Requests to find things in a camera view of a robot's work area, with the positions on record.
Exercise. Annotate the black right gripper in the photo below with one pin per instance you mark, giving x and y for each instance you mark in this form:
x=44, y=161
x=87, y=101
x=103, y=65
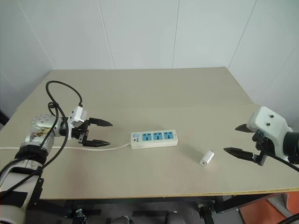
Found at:
x=261, y=143

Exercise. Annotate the black caster wheel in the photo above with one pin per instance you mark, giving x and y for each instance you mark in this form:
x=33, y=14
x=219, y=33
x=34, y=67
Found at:
x=80, y=214

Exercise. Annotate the black table frame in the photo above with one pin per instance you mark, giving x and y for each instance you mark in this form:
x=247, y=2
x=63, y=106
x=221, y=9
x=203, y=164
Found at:
x=233, y=203

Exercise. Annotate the orange floor mat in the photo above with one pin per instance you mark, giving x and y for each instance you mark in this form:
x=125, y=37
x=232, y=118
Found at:
x=264, y=214

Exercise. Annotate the white plug adapter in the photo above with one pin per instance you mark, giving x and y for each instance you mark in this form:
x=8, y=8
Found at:
x=206, y=158

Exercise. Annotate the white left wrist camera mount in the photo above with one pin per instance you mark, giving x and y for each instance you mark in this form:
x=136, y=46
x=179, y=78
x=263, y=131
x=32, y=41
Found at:
x=78, y=115

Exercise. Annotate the white power strip blue sockets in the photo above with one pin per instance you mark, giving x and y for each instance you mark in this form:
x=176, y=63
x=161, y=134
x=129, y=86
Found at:
x=154, y=142

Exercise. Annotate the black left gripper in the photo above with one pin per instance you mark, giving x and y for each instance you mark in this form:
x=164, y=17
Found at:
x=81, y=135

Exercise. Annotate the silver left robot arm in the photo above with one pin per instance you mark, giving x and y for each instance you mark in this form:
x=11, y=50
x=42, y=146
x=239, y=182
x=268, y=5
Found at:
x=38, y=122

